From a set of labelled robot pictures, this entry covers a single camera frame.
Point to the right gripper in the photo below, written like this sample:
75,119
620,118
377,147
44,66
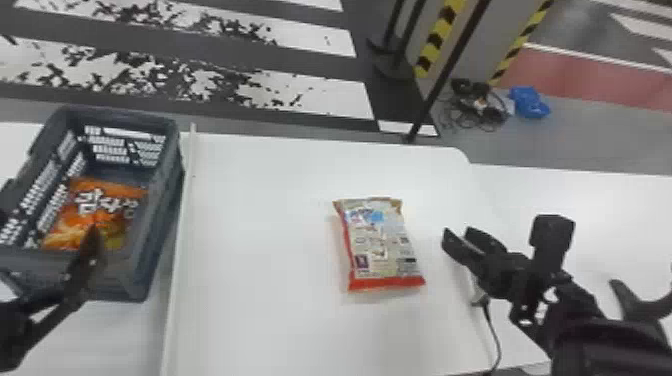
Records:
506,281

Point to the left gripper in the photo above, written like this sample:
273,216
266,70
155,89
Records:
21,325

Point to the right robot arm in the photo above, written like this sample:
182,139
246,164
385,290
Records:
604,341

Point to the orange snack packet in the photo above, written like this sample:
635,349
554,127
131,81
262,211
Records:
100,210

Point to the dark blue crate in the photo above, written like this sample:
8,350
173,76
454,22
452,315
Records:
157,210

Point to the red snack packet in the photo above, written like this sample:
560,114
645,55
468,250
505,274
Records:
378,246

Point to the blue bag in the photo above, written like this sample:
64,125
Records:
529,102

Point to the yellow black striped post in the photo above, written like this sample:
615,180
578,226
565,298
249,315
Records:
436,36
517,42

